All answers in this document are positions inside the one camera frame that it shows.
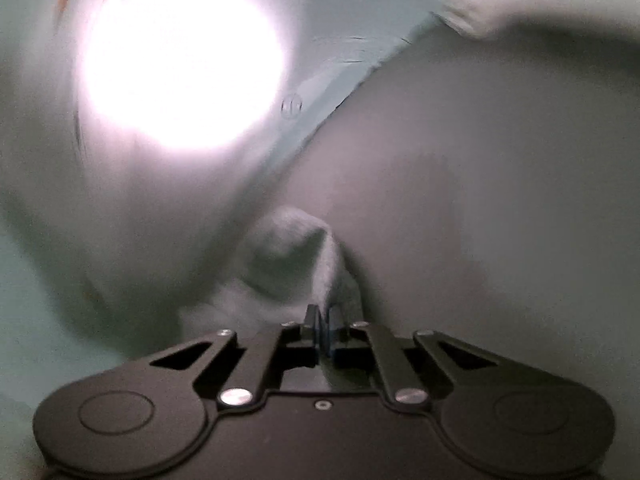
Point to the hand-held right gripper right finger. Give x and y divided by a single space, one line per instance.
334 340

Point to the light grey garment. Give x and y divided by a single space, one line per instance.
285 260

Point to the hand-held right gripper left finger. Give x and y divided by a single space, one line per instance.
312 332

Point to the crumpled white cloth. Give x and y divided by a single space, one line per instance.
480 10

